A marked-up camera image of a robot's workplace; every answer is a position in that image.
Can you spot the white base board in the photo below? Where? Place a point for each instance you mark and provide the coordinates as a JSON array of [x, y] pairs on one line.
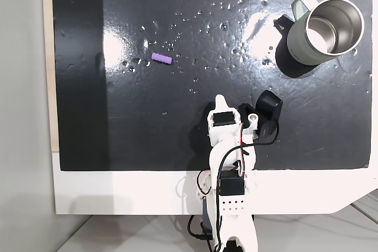
[[118, 190]]

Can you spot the purple ribbed pen grip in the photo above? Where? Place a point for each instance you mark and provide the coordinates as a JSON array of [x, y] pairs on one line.
[[161, 58]]

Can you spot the black glossy mat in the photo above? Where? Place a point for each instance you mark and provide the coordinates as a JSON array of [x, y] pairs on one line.
[[177, 116]]

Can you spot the pale green steel-lined mug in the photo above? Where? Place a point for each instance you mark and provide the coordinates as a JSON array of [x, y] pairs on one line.
[[298, 44]]

